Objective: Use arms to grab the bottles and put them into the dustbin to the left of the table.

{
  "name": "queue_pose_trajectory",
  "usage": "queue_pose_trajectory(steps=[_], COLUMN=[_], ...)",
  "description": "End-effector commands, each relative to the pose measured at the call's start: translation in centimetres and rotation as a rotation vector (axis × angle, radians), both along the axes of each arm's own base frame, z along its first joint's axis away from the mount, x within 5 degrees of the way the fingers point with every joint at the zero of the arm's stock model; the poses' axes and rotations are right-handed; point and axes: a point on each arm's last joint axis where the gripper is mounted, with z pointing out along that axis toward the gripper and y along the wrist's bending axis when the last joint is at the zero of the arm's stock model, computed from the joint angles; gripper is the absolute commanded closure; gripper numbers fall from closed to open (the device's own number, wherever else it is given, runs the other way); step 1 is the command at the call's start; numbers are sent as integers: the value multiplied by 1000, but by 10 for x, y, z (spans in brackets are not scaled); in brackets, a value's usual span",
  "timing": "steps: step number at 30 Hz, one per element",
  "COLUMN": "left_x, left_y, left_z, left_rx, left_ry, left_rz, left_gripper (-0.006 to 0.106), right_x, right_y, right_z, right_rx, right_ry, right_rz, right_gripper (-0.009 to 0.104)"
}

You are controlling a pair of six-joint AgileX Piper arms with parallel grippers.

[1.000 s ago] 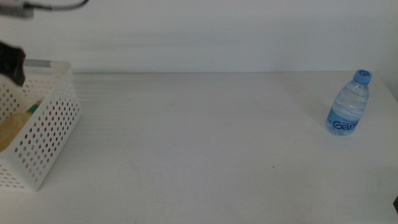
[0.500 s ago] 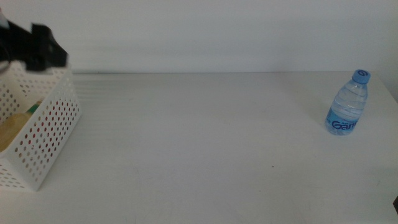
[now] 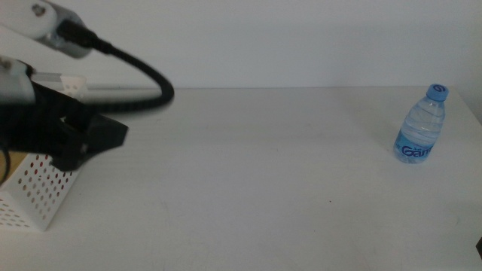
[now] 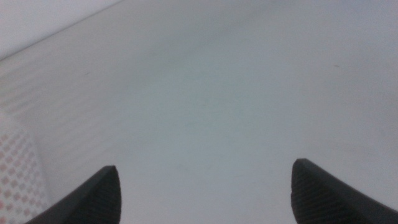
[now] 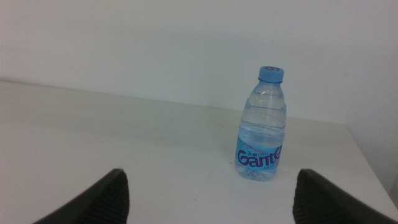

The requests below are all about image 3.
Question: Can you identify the clear water bottle blue cap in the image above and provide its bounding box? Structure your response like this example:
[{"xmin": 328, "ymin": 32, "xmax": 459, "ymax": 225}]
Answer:
[{"xmin": 392, "ymin": 83, "xmax": 450, "ymax": 165}]

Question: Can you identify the white perforated plastic basket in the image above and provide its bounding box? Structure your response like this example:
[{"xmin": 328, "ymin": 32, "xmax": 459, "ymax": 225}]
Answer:
[{"xmin": 0, "ymin": 73, "xmax": 91, "ymax": 232}]

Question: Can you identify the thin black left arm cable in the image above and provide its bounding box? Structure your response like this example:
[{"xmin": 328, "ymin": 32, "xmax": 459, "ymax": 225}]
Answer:
[{"xmin": 0, "ymin": 145, "xmax": 11, "ymax": 187}]

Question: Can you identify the thick black left camera cable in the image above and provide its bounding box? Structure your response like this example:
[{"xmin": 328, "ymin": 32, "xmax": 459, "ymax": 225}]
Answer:
[{"xmin": 56, "ymin": 18, "xmax": 175, "ymax": 114}]

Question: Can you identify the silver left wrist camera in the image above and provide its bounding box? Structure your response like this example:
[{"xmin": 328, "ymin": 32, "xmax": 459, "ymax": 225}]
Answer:
[{"xmin": 37, "ymin": 5, "xmax": 93, "ymax": 60}]

